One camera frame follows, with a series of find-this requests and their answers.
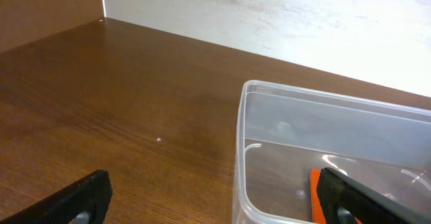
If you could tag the clear plastic container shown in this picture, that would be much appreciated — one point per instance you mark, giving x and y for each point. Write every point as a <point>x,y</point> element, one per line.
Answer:
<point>283,132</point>

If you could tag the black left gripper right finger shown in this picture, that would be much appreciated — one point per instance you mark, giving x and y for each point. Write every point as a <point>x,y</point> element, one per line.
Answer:
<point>344,200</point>

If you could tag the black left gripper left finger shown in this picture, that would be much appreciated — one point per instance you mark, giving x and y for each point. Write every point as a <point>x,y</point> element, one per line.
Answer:
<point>89,196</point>

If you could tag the orange scraper wooden handle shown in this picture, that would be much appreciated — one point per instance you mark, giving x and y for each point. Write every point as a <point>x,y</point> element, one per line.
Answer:
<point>317,212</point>

